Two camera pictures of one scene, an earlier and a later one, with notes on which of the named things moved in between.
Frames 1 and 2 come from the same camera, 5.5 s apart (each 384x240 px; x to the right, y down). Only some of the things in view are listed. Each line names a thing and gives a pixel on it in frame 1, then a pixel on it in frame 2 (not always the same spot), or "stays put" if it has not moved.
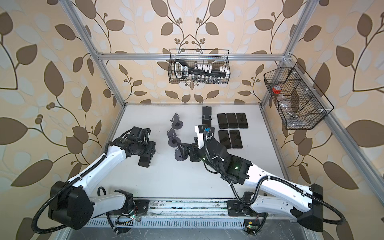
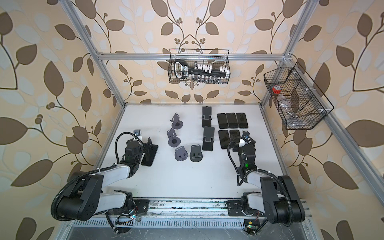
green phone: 232,120 stays put
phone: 144,161 stays put
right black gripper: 188,148 → 253,145
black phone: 222,120 stays put
